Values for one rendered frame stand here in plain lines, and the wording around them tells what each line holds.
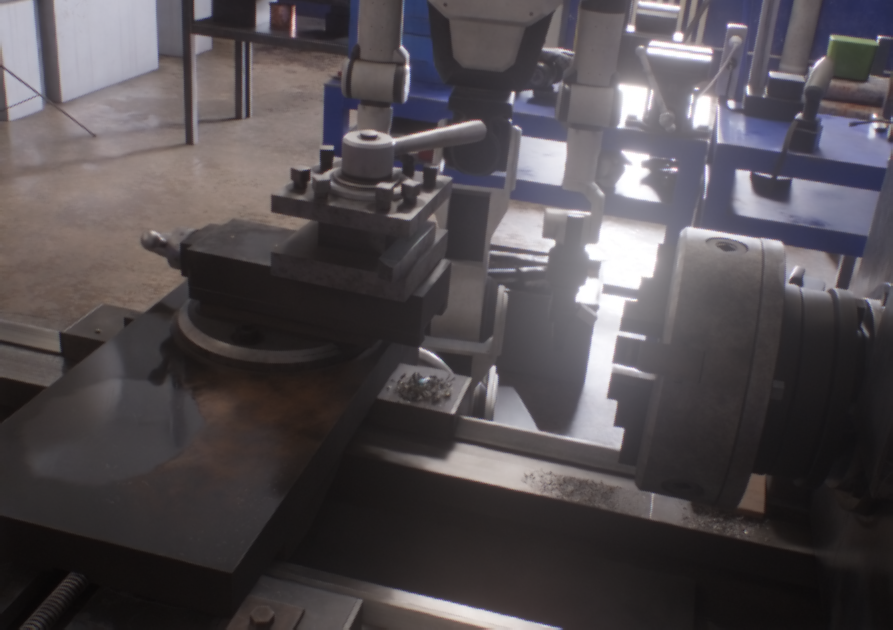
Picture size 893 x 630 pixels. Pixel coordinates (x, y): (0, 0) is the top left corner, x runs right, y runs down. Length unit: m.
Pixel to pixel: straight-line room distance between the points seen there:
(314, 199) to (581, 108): 0.97
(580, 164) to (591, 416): 1.10
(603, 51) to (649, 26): 4.44
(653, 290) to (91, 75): 5.35
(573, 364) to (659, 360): 2.25
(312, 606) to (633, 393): 0.36
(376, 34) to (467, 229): 0.44
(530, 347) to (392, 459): 1.89
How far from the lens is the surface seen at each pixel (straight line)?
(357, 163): 1.12
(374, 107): 2.03
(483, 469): 1.18
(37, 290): 3.60
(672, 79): 2.48
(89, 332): 1.39
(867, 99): 4.08
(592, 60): 1.98
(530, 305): 2.98
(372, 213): 1.07
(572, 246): 2.00
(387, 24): 2.00
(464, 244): 2.04
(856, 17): 8.02
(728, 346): 0.81
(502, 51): 1.92
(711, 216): 2.71
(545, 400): 2.97
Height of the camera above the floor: 1.51
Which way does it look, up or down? 25 degrees down
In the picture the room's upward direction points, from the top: 6 degrees clockwise
